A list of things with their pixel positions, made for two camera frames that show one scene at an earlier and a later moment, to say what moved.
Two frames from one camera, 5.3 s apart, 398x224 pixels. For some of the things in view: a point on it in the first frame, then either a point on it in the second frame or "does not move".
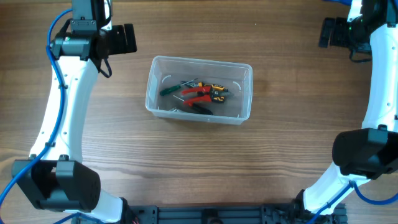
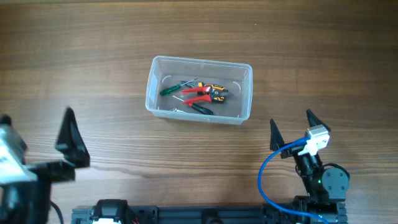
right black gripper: (330, 33) → (294, 149)
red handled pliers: (214, 93) does not move
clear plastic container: (199, 89) does not move
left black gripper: (125, 38) → (50, 170)
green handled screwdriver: (172, 88) does not move
